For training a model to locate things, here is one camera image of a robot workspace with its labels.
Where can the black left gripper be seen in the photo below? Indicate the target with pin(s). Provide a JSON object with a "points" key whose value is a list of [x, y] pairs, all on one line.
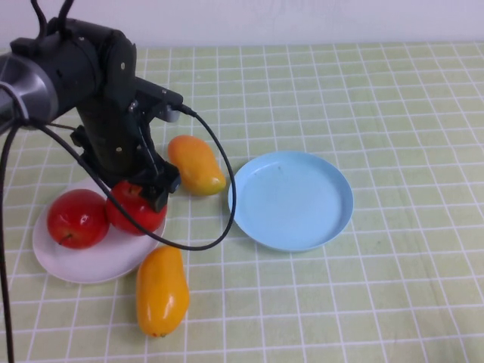
{"points": [[113, 143]]}

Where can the red apple with stem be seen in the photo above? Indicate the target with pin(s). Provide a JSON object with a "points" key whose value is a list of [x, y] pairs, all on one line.
{"points": [[77, 219]]}

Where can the orange mango with green end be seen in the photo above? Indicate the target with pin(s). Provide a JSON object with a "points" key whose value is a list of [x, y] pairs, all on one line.
{"points": [[200, 166]]}

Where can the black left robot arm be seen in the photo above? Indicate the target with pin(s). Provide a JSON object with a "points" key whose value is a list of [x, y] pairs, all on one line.
{"points": [[75, 72]]}

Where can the white round plate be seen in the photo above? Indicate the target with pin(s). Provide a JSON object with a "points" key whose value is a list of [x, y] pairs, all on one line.
{"points": [[98, 261]]}

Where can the light blue round plate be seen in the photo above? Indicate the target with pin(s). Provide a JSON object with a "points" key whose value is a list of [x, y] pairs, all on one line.
{"points": [[291, 204]]}

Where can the yellow orange mango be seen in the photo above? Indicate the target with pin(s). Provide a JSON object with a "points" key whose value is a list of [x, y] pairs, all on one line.
{"points": [[162, 291]]}

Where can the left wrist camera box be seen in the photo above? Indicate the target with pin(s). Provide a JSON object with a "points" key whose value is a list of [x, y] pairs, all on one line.
{"points": [[159, 100]]}

